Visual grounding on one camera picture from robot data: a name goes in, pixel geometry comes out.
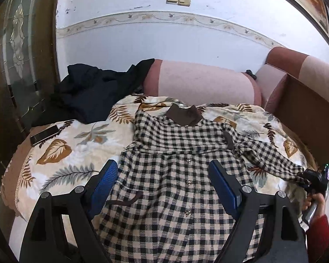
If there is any checked button shirt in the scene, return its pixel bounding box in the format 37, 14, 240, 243
99, 105, 309, 263

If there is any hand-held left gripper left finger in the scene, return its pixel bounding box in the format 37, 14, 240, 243
19, 159, 118, 263

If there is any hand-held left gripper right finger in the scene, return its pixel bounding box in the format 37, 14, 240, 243
208, 159, 309, 263

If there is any person's right forearm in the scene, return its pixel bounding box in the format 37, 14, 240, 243
306, 214, 329, 254

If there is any wooden door with patterned glass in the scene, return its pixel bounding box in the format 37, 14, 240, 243
0, 0, 61, 225

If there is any black smartphone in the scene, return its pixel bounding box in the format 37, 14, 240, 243
30, 124, 60, 147

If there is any black garment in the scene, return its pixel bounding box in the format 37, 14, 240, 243
30, 58, 155, 128

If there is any person's right hand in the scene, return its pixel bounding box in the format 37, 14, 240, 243
302, 193, 326, 216

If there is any large framed picture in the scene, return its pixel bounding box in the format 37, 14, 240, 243
252, 0, 329, 46

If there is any leaf print blanket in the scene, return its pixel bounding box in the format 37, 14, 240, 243
1, 94, 318, 263

